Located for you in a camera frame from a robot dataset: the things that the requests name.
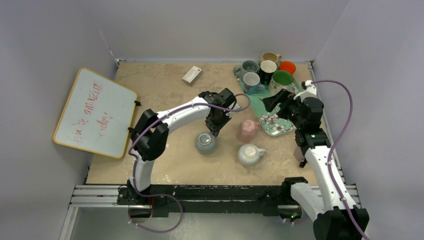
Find blue-grey round mug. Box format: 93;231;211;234
194;131;217;155

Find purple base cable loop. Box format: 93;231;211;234
127;205;184;233

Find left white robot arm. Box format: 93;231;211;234
128;88;241;205

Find whiteboard with red writing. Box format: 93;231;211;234
53;67;138;159

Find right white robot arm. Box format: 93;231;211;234
262;89;370;240

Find blue mug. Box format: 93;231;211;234
241;72;265;95

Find cream white mug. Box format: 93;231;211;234
268;70;294;96

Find black base frame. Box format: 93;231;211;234
69;183;360;221

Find pale speckled mug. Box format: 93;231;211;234
237;143;267;167

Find mauve mug with black handle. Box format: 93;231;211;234
293;146;308;168

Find tan brown round mug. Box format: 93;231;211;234
259;52;282;65

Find white red small box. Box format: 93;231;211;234
182;66;203;86

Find grey mug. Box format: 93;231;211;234
233;60;260;79

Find pink faceted mug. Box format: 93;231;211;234
236;119;260;144

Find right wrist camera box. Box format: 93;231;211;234
293;80;318;102

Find green floral tray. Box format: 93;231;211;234
233;64;303;137

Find orange mug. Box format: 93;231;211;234
278;60;297;75

